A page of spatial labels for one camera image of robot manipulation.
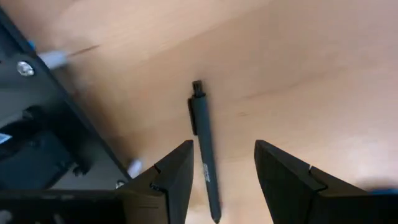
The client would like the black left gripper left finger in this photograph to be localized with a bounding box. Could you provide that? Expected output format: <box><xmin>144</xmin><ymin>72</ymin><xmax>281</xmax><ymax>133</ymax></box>
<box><xmin>116</xmin><ymin>139</ymin><xmax>194</xmax><ymax>224</ymax></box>

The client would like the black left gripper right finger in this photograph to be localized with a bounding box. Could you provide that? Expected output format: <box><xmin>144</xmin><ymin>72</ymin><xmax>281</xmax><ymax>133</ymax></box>
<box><xmin>254</xmin><ymin>139</ymin><xmax>371</xmax><ymax>224</ymax></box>

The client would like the dark grey pen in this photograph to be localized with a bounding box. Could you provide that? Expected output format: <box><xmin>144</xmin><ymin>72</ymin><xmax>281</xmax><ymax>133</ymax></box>
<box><xmin>187</xmin><ymin>80</ymin><xmax>223</xmax><ymax>224</ymax></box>

